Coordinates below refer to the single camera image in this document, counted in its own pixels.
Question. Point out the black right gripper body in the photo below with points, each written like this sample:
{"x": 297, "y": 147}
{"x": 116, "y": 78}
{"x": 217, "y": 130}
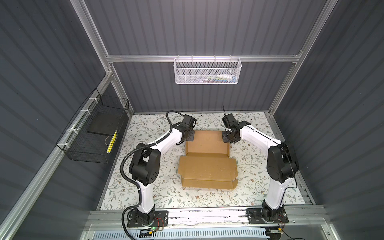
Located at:
{"x": 226, "y": 138}

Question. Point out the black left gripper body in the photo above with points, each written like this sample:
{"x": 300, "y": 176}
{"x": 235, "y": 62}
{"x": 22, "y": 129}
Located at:
{"x": 191, "y": 137}

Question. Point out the brown cardboard box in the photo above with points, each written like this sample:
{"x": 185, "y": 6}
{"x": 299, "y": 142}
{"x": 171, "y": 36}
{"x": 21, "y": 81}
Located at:
{"x": 207, "y": 163}

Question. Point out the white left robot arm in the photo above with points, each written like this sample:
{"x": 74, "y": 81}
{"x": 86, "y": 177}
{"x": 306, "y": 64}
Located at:
{"x": 141, "y": 166}

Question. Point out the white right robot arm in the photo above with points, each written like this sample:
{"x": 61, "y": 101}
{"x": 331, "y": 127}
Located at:
{"x": 282, "y": 164}

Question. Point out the items in white basket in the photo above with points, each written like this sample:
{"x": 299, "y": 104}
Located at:
{"x": 226, "y": 79}

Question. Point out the black foam pad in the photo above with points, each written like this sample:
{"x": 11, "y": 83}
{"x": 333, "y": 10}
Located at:
{"x": 104, "y": 124}

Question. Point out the white wire mesh basket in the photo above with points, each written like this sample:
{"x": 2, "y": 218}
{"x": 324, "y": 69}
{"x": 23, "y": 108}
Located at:
{"x": 192, "y": 73}

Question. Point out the aluminium horizontal frame bar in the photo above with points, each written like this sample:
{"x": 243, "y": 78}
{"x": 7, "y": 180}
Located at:
{"x": 195, "y": 58}

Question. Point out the black wire mesh basket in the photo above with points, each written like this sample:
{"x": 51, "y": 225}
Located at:
{"x": 79, "y": 145}

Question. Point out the white vented cable duct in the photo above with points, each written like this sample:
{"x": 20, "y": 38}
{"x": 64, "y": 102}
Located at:
{"x": 204, "y": 233}

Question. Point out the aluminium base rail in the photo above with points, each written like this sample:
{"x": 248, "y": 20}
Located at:
{"x": 198, "y": 217}

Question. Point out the aluminium right corner post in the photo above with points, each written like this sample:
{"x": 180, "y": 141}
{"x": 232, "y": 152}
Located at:
{"x": 303, "y": 53}

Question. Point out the aluminium frame corner post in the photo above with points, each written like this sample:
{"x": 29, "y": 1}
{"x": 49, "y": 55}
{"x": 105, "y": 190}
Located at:
{"x": 95, "y": 38}

